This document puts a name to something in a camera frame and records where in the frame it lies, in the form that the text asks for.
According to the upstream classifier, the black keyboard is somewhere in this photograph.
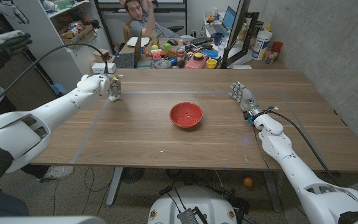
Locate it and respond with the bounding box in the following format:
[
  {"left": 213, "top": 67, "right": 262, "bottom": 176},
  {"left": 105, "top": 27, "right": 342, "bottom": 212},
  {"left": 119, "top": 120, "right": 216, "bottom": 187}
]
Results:
[{"left": 190, "top": 36, "right": 213, "bottom": 47}]

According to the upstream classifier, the blue plastic floor item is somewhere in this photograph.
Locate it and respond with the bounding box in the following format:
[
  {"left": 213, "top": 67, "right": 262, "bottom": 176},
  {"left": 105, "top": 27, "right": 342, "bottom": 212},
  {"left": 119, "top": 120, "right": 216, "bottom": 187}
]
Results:
[{"left": 51, "top": 83, "right": 70, "bottom": 96}]

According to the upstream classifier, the white sneaker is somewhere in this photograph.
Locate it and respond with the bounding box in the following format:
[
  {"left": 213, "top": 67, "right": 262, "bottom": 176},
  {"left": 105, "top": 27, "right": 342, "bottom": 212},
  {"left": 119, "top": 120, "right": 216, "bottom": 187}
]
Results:
[{"left": 36, "top": 166, "right": 75, "bottom": 184}]

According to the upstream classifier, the white power box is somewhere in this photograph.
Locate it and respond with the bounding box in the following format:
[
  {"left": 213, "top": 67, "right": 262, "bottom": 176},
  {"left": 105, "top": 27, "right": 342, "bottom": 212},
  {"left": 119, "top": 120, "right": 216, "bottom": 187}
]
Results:
[{"left": 91, "top": 62, "right": 117, "bottom": 75}]

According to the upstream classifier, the teal box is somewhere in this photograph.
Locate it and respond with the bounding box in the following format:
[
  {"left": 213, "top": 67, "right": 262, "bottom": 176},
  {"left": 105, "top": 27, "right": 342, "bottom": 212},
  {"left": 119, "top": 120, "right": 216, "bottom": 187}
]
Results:
[{"left": 135, "top": 60, "right": 153, "bottom": 69}]

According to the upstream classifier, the small wooden box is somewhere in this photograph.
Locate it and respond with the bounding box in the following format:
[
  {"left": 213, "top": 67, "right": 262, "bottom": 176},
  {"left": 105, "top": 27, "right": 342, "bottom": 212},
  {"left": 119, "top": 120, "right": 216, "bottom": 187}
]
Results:
[{"left": 92, "top": 49, "right": 113, "bottom": 63}]

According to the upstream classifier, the white canister blue label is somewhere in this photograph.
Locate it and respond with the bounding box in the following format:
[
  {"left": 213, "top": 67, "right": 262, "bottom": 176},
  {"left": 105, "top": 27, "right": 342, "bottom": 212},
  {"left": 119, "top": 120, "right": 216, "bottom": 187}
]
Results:
[{"left": 251, "top": 30, "right": 273, "bottom": 61}]

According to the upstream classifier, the clear glass bottle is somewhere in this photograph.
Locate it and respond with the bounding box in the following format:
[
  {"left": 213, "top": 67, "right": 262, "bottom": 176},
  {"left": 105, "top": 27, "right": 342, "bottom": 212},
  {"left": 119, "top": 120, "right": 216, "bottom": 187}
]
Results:
[{"left": 151, "top": 29, "right": 160, "bottom": 47}]

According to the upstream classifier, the white shelf unit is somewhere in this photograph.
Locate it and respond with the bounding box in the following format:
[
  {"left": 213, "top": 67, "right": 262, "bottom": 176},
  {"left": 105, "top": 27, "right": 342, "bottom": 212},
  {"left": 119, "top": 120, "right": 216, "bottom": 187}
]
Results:
[{"left": 0, "top": 0, "right": 113, "bottom": 96}]

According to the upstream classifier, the grey table leg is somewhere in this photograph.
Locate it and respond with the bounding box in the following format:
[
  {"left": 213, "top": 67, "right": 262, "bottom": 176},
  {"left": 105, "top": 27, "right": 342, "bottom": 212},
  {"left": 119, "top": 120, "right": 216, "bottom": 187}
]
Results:
[
  {"left": 262, "top": 170, "right": 283, "bottom": 213},
  {"left": 106, "top": 167, "right": 124, "bottom": 207}
]

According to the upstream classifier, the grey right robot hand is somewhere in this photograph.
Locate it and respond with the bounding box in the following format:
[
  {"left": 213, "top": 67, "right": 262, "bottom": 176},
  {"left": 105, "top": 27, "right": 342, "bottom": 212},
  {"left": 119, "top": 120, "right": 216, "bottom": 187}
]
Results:
[{"left": 228, "top": 82, "right": 264, "bottom": 121}]

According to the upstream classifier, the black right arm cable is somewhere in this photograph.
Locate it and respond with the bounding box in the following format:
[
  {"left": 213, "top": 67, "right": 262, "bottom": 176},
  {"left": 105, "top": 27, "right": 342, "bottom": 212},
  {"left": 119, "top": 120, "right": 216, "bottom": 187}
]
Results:
[{"left": 267, "top": 107, "right": 340, "bottom": 185}]

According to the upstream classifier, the black monitor with stand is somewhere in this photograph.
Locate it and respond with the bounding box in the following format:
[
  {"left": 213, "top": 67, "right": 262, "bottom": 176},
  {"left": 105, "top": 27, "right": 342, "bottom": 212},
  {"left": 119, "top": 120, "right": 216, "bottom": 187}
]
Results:
[{"left": 221, "top": 0, "right": 260, "bottom": 69}]

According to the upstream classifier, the white plate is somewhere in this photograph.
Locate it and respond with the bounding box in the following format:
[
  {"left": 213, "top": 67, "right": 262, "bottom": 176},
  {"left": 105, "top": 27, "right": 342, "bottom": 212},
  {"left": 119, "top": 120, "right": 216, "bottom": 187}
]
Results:
[{"left": 126, "top": 36, "right": 151, "bottom": 48}]

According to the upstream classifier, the white black glove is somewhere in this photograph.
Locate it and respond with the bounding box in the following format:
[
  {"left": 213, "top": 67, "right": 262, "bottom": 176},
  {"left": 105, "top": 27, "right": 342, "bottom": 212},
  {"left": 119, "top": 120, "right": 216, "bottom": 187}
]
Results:
[
  {"left": 0, "top": 24, "right": 33, "bottom": 71},
  {"left": 0, "top": 0, "right": 30, "bottom": 25}
]

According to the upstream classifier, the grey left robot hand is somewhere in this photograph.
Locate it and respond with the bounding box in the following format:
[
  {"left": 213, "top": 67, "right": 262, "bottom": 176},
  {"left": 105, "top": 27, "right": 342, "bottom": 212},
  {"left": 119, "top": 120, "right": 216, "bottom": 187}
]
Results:
[{"left": 108, "top": 74, "right": 123, "bottom": 98}]

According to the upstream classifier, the seated man grey shirt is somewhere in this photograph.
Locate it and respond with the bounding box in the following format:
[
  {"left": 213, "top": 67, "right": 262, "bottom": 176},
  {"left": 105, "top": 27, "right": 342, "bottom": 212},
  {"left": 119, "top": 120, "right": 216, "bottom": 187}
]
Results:
[{"left": 119, "top": 0, "right": 181, "bottom": 39}]

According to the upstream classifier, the patterned cup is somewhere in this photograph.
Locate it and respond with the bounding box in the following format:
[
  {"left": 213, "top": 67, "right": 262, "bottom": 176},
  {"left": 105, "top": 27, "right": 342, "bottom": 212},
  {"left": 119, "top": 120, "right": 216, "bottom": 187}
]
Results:
[{"left": 264, "top": 47, "right": 280, "bottom": 65}]

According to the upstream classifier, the blue mug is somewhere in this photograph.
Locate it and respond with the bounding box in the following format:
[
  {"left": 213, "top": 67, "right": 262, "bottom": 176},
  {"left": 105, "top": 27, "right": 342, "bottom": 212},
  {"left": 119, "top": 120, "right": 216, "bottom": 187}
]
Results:
[{"left": 214, "top": 32, "right": 225, "bottom": 47}]

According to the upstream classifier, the dark bottle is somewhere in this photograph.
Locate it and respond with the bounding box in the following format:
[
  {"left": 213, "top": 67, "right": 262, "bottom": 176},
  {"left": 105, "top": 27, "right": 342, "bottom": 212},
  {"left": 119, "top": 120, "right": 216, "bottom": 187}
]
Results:
[{"left": 250, "top": 21, "right": 264, "bottom": 47}]

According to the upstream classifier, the pink box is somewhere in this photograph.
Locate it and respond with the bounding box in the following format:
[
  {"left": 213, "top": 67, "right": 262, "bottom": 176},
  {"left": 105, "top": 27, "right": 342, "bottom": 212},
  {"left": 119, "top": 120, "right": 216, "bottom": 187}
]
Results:
[{"left": 185, "top": 55, "right": 209, "bottom": 70}]

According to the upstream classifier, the grey finned module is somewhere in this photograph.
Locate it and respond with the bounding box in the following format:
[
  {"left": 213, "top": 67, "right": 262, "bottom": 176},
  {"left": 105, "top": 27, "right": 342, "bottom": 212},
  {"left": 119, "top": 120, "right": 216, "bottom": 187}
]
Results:
[{"left": 177, "top": 207, "right": 208, "bottom": 224}]

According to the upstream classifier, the white robot torso base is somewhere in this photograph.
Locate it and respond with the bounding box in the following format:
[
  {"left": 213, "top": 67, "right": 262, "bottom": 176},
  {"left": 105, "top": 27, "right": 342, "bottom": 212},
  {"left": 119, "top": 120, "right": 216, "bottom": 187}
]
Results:
[{"left": 147, "top": 185, "right": 238, "bottom": 224}]

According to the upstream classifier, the laptop with blue screen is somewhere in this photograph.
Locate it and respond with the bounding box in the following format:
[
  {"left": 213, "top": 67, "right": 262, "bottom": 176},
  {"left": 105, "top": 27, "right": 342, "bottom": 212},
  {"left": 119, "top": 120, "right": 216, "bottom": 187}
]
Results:
[{"left": 204, "top": 6, "right": 237, "bottom": 35}]

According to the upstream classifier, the round black fan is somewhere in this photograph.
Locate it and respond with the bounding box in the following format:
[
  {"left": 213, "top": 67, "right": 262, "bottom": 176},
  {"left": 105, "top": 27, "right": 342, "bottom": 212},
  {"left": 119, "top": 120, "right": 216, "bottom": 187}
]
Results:
[{"left": 121, "top": 167, "right": 145, "bottom": 184}]

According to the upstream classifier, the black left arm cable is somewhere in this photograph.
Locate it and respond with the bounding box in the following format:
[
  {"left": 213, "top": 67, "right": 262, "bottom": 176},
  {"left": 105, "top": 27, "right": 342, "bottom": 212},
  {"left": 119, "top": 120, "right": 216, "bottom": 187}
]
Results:
[{"left": 0, "top": 42, "right": 109, "bottom": 103}]

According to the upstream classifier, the cardboard box with clutter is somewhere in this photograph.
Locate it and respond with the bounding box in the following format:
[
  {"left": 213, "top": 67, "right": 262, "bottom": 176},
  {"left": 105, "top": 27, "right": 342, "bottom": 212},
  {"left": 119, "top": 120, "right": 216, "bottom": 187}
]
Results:
[{"left": 59, "top": 24, "right": 96, "bottom": 49}]

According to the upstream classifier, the red bowl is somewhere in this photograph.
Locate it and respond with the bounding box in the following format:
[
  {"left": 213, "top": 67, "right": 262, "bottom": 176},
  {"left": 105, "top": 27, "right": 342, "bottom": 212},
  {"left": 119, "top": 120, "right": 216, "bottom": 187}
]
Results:
[{"left": 169, "top": 101, "right": 204, "bottom": 129}]

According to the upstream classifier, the black power adapter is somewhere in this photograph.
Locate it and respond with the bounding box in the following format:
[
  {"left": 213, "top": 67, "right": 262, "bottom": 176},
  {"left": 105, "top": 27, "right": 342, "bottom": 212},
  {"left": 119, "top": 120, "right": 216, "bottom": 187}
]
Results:
[{"left": 158, "top": 185, "right": 173, "bottom": 196}]

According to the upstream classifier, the grey tape strip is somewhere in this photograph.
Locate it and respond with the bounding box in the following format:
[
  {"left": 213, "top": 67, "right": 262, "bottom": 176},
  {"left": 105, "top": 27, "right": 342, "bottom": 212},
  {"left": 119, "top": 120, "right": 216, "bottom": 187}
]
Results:
[
  {"left": 280, "top": 91, "right": 334, "bottom": 171},
  {"left": 70, "top": 99, "right": 110, "bottom": 165}
]

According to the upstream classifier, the black laptop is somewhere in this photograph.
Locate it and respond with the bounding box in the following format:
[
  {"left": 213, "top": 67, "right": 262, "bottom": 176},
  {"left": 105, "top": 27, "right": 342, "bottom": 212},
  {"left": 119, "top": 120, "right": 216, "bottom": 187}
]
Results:
[{"left": 112, "top": 30, "right": 142, "bottom": 70}]

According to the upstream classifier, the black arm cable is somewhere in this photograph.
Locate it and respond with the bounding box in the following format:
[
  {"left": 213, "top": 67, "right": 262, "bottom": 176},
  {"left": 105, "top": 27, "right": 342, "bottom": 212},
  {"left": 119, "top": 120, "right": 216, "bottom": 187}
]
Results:
[
  {"left": 267, "top": 107, "right": 340, "bottom": 185},
  {"left": 0, "top": 42, "right": 109, "bottom": 103}
]

